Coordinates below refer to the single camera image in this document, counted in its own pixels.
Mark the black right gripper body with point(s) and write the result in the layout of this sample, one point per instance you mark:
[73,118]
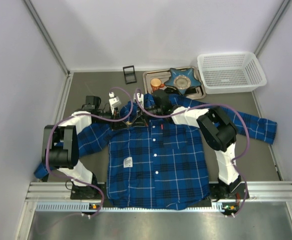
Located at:
[140,120]

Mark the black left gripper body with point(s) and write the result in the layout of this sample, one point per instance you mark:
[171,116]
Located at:
[118,124]

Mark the blue plaid shirt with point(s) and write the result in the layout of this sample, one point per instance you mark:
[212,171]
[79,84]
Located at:
[161,166]

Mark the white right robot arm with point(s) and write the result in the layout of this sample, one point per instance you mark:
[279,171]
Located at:
[218,130]

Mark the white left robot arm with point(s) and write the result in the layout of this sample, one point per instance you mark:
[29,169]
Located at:
[61,146]

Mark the black brooch box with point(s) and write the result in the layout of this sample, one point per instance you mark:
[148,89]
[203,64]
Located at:
[129,74]

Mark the orange cup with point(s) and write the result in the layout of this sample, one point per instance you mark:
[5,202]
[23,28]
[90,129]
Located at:
[156,84]

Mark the blue star-shaped dish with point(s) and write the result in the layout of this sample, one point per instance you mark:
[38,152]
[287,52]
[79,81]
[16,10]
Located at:
[182,80]

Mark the silver metal tray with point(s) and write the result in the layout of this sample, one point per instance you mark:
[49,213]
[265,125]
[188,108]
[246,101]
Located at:
[164,75]

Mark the white plastic basket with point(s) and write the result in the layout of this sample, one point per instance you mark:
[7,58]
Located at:
[230,72]

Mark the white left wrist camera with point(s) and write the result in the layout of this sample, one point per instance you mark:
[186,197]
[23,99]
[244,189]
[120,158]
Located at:
[114,102]

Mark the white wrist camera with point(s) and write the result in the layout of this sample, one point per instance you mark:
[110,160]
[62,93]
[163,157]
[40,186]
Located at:
[138,97]
[114,102]

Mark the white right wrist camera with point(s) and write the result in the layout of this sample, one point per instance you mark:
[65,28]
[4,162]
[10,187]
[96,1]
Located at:
[138,97]

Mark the aluminium frame rail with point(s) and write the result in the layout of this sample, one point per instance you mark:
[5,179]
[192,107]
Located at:
[56,197]

